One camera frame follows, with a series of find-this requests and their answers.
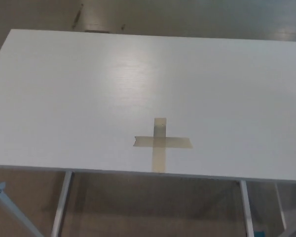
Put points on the long beige tape strip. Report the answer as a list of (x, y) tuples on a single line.
[(159, 158)]

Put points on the grey floor plate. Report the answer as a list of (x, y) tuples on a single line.
[(97, 31)]

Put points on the white metal table leg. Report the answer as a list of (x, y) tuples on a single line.
[(281, 209), (61, 205), (246, 205)]

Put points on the blue floor tape piece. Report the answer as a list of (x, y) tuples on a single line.
[(259, 234)]

